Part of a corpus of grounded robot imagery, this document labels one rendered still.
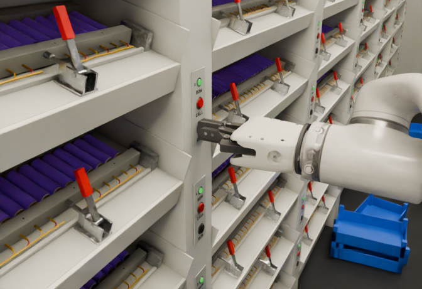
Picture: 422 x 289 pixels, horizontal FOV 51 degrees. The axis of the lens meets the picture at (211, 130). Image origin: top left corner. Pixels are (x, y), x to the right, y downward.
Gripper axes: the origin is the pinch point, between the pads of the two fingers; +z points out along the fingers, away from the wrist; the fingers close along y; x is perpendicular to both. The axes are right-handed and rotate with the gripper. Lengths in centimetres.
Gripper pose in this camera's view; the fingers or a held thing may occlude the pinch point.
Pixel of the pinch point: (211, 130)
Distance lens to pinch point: 69.8
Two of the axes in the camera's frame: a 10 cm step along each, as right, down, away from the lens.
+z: -8.8, -1.7, 4.3
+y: 4.7, -3.3, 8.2
